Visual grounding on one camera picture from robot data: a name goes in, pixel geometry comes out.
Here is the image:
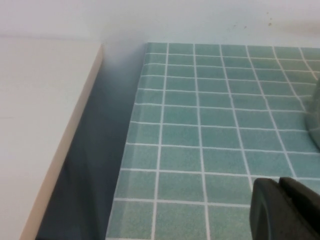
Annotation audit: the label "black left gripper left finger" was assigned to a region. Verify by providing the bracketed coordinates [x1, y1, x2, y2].
[249, 176, 285, 240]

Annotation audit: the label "stainless steel pot black handles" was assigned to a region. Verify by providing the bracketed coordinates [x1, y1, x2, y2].
[303, 77, 320, 152]

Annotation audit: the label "teal tile-pattern tablecloth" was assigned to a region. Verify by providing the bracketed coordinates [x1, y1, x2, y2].
[106, 42, 320, 240]

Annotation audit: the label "white board beige edge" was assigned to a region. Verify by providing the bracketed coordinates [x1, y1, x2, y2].
[0, 34, 105, 240]

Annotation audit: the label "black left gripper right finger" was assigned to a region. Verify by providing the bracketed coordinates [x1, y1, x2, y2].
[278, 176, 320, 240]

